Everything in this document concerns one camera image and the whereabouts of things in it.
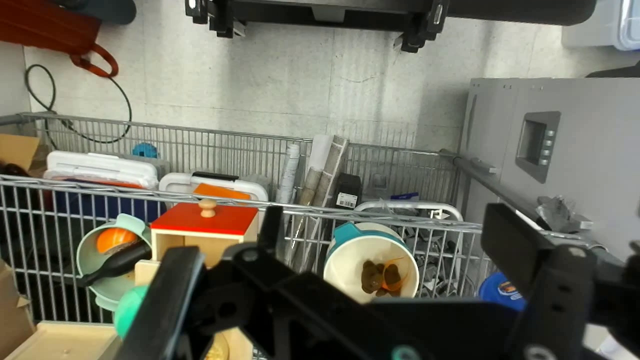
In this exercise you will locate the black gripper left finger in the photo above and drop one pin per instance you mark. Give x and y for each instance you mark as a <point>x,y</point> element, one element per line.
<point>163,301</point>

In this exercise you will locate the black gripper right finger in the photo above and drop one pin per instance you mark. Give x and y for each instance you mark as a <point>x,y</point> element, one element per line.
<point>563,293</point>

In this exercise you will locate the orange salmon sushi toy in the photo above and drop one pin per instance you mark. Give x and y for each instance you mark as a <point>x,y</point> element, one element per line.
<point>116,240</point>

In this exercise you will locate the yellow round plush toy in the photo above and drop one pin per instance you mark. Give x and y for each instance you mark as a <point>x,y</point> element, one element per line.
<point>231,344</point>

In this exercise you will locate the brown toy food piece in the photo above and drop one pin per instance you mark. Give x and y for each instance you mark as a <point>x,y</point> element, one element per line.
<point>381,278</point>

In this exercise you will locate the white bowl with teal band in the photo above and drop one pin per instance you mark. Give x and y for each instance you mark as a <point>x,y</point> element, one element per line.
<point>371,266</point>

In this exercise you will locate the mint green pot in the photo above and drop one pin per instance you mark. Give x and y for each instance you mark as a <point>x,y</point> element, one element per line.
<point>110,282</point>

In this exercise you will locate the blue detergent bottle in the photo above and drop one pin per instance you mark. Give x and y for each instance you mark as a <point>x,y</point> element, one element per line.
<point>501,293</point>

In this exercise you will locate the wooden box with red drawer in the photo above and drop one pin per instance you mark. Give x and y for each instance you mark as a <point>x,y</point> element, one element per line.
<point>202,230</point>

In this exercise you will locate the small pale wooden box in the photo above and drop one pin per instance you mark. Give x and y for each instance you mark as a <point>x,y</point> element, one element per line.
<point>63,341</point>

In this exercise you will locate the clear container with blue item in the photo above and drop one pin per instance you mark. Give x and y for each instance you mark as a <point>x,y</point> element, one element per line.
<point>100,170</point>

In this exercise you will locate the white air purifier machine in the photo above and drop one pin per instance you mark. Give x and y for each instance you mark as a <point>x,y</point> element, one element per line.
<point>587,146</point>

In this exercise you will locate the small blue plastic piece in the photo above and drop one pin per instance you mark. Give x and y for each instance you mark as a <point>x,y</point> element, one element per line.
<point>145,151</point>

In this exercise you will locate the bundle of metal rods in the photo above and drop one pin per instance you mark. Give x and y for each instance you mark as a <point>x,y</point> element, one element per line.
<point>320,181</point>

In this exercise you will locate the small cardboard box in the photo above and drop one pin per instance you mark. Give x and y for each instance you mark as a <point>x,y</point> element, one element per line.
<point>16,153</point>

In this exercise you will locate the black robot cart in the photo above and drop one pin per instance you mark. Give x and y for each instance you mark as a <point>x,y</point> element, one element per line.
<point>333,13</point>

